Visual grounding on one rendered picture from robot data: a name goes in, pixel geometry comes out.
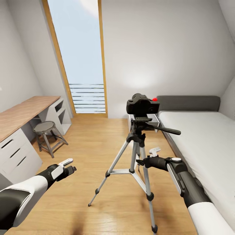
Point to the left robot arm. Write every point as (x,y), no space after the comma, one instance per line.
(17,201)

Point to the taboret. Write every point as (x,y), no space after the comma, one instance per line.
(43,128)

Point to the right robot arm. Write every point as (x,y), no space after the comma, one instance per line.
(206,218)

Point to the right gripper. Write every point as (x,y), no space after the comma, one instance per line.
(150,162)

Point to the camera tripod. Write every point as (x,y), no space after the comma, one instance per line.
(138,125)

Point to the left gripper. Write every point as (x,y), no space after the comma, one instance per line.
(68,171)

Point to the fixed window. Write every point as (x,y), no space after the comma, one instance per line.
(77,33)

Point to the digital camera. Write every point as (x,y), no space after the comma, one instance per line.
(140,104)

